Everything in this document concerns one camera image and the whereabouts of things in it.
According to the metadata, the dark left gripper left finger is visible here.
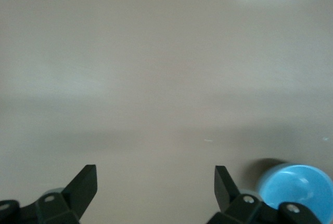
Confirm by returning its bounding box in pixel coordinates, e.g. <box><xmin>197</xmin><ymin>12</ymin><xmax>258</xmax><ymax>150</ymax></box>
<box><xmin>0</xmin><ymin>164</ymin><xmax>98</xmax><ymax>224</ymax></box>

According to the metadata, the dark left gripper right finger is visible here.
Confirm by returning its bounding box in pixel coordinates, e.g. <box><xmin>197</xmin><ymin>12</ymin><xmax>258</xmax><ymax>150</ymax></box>
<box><xmin>207</xmin><ymin>165</ymin><xmax>324</xmax><ymax>224</ymax></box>

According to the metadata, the blue bowl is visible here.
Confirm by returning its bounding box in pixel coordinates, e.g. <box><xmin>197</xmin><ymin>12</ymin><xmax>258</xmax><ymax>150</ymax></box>
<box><xmin>256</xmin><ymin>163</ymin><xmax>333</xmax><ymax>224</ymax></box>

